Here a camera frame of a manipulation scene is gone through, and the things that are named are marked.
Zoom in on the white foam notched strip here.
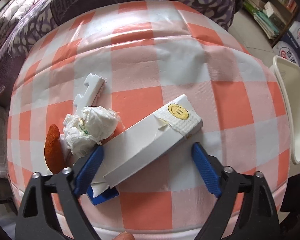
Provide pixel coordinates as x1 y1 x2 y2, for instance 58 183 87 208
73 73 106 115

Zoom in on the white plastic trash bin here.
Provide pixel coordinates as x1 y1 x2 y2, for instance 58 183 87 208
270 56 300 164

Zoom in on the orange brown peel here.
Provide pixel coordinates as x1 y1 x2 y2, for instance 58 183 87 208
44 124 66 174

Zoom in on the folded white patterned quilt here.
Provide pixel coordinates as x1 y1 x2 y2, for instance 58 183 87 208
0 0 36 46

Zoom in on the long white cardboard box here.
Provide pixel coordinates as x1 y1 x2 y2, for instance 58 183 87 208
91 94 203 195

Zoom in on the white tissue ball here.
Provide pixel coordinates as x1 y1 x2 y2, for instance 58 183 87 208
63 106 121 158

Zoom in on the wooden bookshelf with books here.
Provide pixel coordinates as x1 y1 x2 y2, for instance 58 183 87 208
243 0 300 45

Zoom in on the orange checkered tablecloth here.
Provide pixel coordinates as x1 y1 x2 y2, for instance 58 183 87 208
7 1 290 239

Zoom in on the blue Ganten water carton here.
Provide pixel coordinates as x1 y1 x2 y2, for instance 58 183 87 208
282 12 300 49

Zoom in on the operator hand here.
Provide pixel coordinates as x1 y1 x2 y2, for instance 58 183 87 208
113 231 135 240

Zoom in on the blue white small box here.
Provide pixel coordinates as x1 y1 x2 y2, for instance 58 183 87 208
87 186 119 205

